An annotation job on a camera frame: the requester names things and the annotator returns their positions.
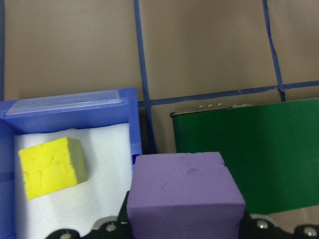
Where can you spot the yellow foam block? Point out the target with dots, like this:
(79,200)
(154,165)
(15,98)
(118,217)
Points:
(47,169)

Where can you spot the purple foam block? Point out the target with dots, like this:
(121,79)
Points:
(184,189)

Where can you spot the white foam pad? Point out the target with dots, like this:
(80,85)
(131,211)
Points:
(107,174)

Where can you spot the green conveyor belt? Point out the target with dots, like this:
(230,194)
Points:
(249,154)

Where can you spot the blue plastic storage bin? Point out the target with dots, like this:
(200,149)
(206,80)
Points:
(62,115)

